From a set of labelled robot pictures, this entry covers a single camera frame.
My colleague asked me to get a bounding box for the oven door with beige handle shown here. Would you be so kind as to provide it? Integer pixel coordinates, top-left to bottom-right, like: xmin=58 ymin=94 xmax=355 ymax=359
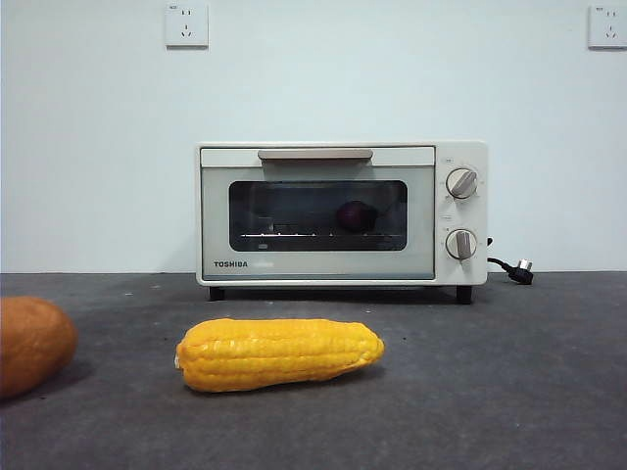
xmin=199 ymin=145 xmax=437 ymax=282

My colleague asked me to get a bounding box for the oven knob with upright grip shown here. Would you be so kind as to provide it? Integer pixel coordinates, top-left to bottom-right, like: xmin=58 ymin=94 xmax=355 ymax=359
xmin=444 ymin=227 xmax=479 ymax=261

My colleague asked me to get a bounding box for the white Toshiba toaster oven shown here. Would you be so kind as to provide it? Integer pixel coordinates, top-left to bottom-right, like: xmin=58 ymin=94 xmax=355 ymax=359
xmin=195 ymin=140 xmax=490 ymax=306

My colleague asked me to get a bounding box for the oven knob with slanted grip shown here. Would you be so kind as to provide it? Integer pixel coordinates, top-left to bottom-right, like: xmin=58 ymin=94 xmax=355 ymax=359
xmin=445 ymin=166 xmax=480 ymax=201

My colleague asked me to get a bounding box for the yellow corn cob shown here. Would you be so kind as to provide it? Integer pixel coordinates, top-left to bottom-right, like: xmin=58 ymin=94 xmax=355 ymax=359
xmin=174 ymin=317 xmax=387 ymax=394

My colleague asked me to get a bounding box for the orange-brown potato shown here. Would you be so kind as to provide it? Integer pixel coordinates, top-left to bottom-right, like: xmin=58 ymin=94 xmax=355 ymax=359
xmin=0 ymin=296 xmax=79 ymax=400

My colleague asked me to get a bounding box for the metal wire oven rack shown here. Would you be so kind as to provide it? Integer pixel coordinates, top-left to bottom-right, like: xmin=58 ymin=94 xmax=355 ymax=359
xmin=240 ymin=229 xmax=402 ymax=241

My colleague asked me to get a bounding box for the black power cable with plug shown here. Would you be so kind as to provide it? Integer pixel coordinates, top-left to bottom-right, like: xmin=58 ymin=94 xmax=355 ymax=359
xmin=485 ymin=236 xmax=536 ymax=285

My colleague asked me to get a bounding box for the white wall socket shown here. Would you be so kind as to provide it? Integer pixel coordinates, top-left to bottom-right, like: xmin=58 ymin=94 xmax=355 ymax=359
xmin=587 ymin=4 xmax=627 ymax=50
xmin=165 ymin=3 xmax=211 ymax=50

